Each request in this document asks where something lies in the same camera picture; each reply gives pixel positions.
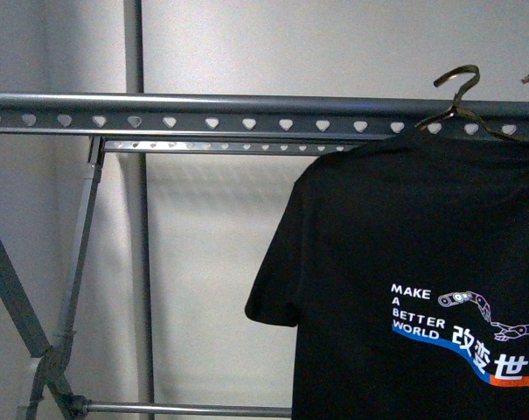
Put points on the grey metal drying rack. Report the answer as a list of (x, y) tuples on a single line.
[(147, 153)]

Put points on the black printed t-shirt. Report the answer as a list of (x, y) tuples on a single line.
[(404, 267)]

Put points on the dark metal clothes hanger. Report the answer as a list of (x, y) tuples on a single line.
[(456, 109)]

